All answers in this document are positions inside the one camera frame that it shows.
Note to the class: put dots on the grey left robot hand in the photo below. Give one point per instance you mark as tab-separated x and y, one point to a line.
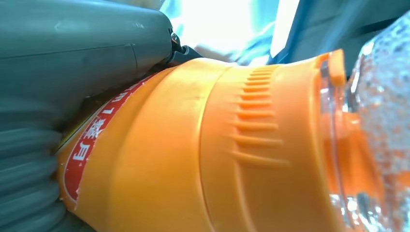
80	48

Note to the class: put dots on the orange detergent bottle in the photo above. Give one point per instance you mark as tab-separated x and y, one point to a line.
192	144

